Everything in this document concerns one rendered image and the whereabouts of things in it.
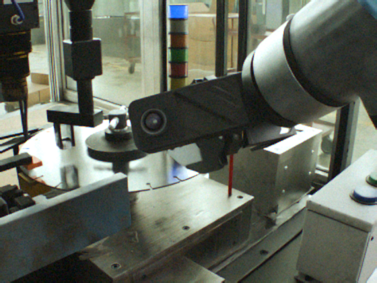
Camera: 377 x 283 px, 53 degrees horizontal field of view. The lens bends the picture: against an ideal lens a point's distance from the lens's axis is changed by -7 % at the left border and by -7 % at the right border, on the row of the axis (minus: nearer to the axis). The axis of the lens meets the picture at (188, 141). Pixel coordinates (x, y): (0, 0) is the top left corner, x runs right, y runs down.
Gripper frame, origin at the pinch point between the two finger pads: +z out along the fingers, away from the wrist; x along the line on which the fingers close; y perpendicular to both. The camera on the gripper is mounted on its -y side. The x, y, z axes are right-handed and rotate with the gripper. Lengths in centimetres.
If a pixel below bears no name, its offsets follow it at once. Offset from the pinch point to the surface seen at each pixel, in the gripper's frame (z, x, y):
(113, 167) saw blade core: 11.5, 1.0, -3.7
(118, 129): 15.3, 7.4, -0.2
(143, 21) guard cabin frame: 57, 50, 30
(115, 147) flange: 14.6, 4.5, -1.7
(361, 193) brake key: -1.9, -12.8, 28.0
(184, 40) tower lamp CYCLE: 25.9, 27.3, 22.6
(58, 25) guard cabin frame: 103, 78, 15
